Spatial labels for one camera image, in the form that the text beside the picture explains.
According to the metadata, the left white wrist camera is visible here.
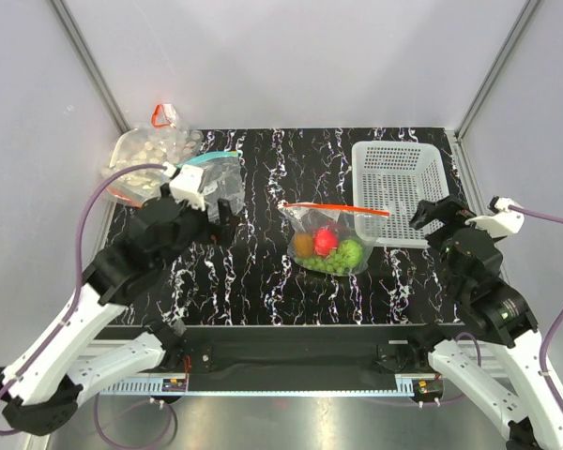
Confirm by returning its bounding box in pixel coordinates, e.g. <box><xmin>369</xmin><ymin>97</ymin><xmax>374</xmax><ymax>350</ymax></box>
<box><xmin>169</xmin><ymin>164</ymin><xmax>206</xmax><ymax>211</ymax></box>

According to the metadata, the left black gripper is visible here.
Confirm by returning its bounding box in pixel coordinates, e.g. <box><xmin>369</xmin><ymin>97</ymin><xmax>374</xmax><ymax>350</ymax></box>
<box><xmin>157</xmin><ymin>194</ymin><xmax>240</xmax><ymax>272</ymax></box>

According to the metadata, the white plastic basket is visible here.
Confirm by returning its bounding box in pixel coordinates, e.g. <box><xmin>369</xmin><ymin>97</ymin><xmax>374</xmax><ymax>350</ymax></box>
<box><xmin>352</xmin><ymin>141</ymin><xmax>449</xmax><ymax>249</ymax></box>

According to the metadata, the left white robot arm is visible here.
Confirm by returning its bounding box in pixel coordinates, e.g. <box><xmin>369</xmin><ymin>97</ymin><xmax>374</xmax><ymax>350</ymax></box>
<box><xmin>0</xmin><ymin>197</ymin><xmax>239</xmax><ymax>436</ymax></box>

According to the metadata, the right aluminium frame post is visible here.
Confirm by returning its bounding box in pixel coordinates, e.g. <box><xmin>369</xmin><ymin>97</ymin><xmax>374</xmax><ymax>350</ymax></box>
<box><xmin>454</xmin><ymin>0</ymin><xmax>543</xmax><ymax>142</ymax></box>

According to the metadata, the clear bag orange zipper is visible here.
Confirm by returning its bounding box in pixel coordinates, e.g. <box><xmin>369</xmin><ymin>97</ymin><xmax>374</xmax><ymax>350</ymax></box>
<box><xmin>278</xmin><ymin>201</ymin><xmax>390</xmax><ymax>277</ymax></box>

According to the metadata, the front aluminium rail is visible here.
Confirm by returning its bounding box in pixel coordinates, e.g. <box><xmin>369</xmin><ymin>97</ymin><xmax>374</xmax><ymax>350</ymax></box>
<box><xmin>77</xmin><ymin>339</ymin><xmax>511</xmax><ymax>380</ymax></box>

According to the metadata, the clear bag teal zipper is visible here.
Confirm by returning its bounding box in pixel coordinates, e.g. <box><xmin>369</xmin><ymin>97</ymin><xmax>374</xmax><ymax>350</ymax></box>
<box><xmin>180</xmin><ymin>151</ymin><xmax>245</xmax><ymax>222</ymax></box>

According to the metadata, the bag of round biscuits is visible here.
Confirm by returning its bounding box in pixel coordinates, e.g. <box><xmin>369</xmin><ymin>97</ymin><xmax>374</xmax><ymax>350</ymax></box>
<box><xmin>98</xmin><ymin>128</ymin><xmax>203</xmax><ymax>207</ymax></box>

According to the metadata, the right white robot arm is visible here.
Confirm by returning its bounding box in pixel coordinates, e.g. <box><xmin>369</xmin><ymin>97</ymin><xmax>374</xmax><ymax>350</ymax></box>
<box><xmin>407</xmin><ymin>196</ymin><xmax>563</xmax><ymax>449</ymax></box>

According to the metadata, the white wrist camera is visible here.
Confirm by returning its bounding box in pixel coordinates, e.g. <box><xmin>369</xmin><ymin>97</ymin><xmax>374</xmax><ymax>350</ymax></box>
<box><xmin>464</xmin><ymin>196</ymin><xmax>525</xmax><ymax>240</ymax></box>
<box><xmin>169</xmin><ymin>164</ymin><xmax>206</xmax><ymax>211</ymax></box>

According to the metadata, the left aluminium frame post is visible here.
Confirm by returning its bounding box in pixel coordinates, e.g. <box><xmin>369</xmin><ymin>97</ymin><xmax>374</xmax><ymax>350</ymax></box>
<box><xmin>47</xmin><ymin>0</ymin><xmax>130</xmax><ymax>134</ymax></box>

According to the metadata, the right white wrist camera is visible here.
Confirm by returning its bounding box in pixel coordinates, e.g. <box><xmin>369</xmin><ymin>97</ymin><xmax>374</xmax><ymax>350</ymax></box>
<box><xmin>464</xmin><ymin>196</ymin><xmax>525</xmax><ymax>240</ymax></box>

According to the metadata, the small bag orange zipper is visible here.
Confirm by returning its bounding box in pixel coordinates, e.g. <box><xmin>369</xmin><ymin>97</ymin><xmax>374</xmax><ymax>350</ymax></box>
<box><xmin>151</xmin><ymin>103</ymin><xmax>190</xmax><ymax>132</ymax></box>

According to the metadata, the white slotted cable duct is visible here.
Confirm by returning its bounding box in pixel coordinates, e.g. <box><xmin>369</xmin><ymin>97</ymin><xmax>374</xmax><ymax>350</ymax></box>
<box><xmin>100</xmin><ymin>376</ymin><xmax>415</xmax><ymax>398</ymax></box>

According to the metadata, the brown kiwi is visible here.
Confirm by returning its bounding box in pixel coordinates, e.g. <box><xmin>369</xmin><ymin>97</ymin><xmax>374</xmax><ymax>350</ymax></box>
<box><xmin>292</xmin><ymin>232</ymin><xmax>314</xmax><ymax>258</ymax></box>

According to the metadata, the aluminium frame post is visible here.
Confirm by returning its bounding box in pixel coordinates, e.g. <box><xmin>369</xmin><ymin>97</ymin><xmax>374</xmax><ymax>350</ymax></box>
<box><xmin>454</xmin><ymin>0</ymin><xmax>543</xmax><ymax>142</ymax></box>
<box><xmin>47</xmin><ymin>0</ymin><xmax>130</xmax><ymax>134</ymax></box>

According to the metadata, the red apple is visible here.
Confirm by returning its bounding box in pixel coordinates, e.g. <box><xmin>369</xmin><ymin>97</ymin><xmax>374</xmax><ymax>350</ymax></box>
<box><xmin>313</xmin><ymin>228</ymin><xmax>339</xmax><ymax>258</ymax></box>

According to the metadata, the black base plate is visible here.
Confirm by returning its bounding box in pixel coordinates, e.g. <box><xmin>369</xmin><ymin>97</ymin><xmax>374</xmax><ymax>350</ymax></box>
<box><xmin>130</xmin><ymin>325</ymin><xmax>464</xmax><ymax>393</ymax></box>

